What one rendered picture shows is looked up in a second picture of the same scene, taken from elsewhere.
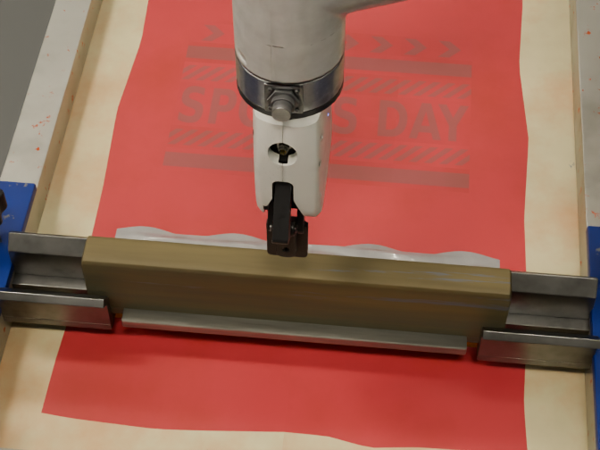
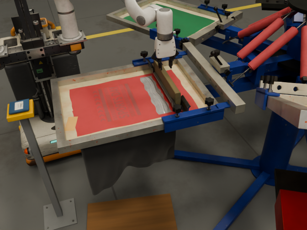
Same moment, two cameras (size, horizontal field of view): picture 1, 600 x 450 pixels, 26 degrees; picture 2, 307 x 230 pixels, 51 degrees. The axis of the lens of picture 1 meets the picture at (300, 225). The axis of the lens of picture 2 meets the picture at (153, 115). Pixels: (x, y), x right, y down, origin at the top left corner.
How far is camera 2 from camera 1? 1.80 m
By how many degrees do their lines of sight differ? 71
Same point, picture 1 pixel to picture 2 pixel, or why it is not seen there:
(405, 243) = (142, 86)
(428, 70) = (101, 93)
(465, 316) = not seen: hidden behind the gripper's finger
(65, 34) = (119, 130)
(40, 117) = (143, 125)
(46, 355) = not seen: hidden behind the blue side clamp
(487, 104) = (107, 85)
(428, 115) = (113, 90)
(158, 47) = (110, 125)
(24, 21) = not seen: outside the picture
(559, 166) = (117, 76)
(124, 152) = (140, 120)
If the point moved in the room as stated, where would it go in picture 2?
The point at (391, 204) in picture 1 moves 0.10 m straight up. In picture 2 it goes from (134, 89) to (133, 73)
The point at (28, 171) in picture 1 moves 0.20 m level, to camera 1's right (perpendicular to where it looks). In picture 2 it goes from (157, 121) to (142, 98)
